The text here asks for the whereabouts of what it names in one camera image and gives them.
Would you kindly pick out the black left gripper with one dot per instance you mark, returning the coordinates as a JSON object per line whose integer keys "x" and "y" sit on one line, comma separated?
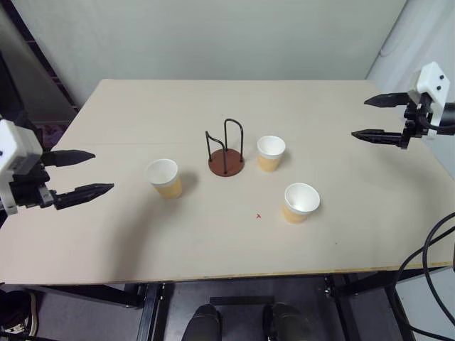
{"x": 30, "y": 192}

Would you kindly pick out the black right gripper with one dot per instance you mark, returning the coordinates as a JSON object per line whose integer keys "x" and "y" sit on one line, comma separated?
{"x": 414, "y": 124}

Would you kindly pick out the yellow paper cup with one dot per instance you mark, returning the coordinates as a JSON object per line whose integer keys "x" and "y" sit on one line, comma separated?
{"x": 300, "y": 204}
{"x": 166, "y": 179}
{"x": 271, "y": 153}

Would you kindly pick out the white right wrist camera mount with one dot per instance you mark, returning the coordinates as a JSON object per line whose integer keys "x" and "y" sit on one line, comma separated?
{"x": 435, "y": 83}

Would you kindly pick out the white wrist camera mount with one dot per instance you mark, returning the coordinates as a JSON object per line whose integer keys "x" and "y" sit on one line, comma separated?
{"x": 16, "y": 149}
{"x": 435, "y": 83}

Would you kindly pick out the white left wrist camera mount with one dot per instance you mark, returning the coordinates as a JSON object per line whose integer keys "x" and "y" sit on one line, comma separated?
{"x": 16, "y": 149}

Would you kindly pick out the black table frame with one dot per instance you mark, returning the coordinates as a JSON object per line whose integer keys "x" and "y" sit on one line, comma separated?
{"x": 149, "y": 305}

